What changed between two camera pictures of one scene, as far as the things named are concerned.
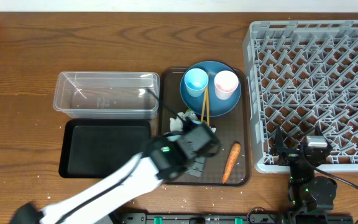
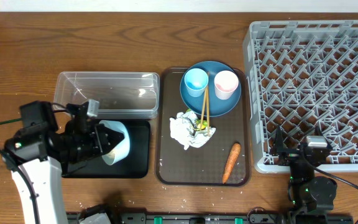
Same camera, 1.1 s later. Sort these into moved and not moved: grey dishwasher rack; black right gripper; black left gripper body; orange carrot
Moved: black left gripper body
Not moved: black right gripper; grey dishwasher rack; orange carrot
